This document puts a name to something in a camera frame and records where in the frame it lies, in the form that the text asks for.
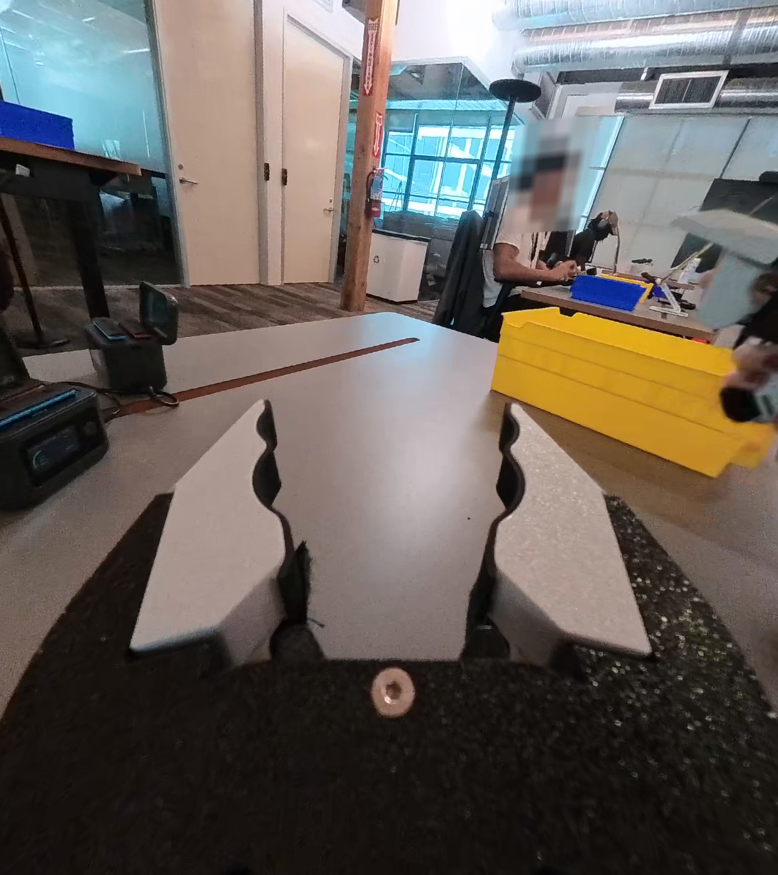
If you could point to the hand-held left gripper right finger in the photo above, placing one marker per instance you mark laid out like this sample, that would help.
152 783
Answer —
566 547

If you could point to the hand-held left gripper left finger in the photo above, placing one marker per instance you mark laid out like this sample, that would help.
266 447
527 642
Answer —
211 547

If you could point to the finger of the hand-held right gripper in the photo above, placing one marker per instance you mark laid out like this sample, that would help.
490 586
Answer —
727 287
737 236

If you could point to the yellow plastic bin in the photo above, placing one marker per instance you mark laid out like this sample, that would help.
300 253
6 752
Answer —
601 396

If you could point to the far wooden desk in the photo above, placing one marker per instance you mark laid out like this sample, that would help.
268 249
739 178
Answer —
635 321

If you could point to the small blue plastic bin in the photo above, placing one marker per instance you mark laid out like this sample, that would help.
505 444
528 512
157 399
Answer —
607 294

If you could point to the white air vent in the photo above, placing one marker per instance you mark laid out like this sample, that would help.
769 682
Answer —
688 90

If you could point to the black charging dock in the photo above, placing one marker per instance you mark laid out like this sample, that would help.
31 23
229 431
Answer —
129 362

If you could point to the black charger case with screen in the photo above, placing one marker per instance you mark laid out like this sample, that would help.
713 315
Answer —
19 471

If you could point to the black floor lamp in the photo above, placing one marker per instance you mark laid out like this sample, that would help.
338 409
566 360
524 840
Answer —
515 89

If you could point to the black jacket on chair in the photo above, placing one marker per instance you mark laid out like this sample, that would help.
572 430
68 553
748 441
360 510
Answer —
460 273

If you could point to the white waste cabinet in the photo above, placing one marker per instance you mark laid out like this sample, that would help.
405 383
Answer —
395 266

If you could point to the red fire extinguisher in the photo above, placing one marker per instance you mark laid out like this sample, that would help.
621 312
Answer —
375 191

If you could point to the wooden pillar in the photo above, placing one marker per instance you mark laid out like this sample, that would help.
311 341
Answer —
361 205

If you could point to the white door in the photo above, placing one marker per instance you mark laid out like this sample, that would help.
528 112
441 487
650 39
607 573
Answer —
313 171
211 137

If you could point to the wooden desk with black legs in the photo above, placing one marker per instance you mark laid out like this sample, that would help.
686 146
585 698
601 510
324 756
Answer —
54 164

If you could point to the silver air duct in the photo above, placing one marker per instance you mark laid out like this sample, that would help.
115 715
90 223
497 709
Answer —
635 34

